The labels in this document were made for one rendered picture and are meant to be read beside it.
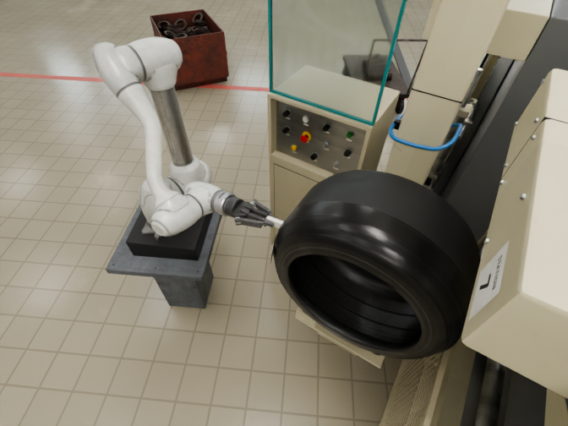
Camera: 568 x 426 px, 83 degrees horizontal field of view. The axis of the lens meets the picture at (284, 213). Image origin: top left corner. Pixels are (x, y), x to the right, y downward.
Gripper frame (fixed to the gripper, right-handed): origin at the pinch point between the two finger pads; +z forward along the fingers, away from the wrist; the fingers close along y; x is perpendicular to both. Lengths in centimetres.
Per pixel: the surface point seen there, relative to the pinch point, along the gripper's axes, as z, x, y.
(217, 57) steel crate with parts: -254, 50, 243
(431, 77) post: 36, -43, 29
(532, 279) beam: 60, -48, -31
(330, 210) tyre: 23.8, -20.6, -5.7
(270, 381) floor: -11, 122, -19
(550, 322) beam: 63, -45, -33
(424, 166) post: 39, -16, 28
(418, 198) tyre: 42.1, -20.5, 8.3
